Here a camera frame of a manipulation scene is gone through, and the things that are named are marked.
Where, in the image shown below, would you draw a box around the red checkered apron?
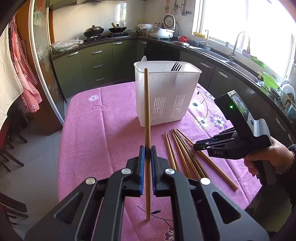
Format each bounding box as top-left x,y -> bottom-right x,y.
9,16 -> 42,113

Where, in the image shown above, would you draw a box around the white hanging cloth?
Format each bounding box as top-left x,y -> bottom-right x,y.
0,26 -> 23,127

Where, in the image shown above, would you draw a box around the light brown wooden chopstick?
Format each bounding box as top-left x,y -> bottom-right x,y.
177,128 -> 238,190

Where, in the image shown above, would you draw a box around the dark wooden chair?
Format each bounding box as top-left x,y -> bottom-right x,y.
1,117 -> 28,173

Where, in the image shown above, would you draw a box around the clear plastic spoon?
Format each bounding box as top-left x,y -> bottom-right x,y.
140,56 -> 147,66

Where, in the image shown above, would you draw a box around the pink floral tablecloth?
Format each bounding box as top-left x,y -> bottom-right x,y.
57,81 -> 258,241

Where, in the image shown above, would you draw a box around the green kitchen cabinets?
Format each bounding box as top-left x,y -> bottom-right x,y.
52,36 -> 295,146

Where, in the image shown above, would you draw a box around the chrome sink faucet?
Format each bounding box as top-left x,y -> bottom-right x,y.
228,32 -> 250,62

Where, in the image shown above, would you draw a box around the black wok with handle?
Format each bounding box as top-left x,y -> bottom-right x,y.
108,22 -> 127,34

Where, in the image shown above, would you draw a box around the dark brown wooden chopstick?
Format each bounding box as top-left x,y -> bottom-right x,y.
171,129 -> 208,180

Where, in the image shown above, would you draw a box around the green dish rack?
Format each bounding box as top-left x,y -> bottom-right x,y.
251,56 -> 279,90

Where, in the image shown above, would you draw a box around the white rice cooker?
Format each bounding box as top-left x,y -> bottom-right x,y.
149,15 -> 176,39

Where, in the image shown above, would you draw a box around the black wok with lid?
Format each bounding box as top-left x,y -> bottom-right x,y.
83,25 -> 104,38

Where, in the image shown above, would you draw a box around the beaded wrist bracelet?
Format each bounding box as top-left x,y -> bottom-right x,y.
275,150 -> 296,176

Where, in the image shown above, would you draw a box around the plastic bag on counter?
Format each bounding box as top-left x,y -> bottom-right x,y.
51,39 -> 84,53

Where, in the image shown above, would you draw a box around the black plastic fork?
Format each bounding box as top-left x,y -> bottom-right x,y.
171,62 -> 182,72

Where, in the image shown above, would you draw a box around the white plastic utensil holder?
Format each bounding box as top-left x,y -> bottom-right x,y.
134,61 -> 202,127

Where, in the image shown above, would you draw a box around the person's right hand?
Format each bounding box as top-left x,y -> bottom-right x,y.
244,137 -> 295,176

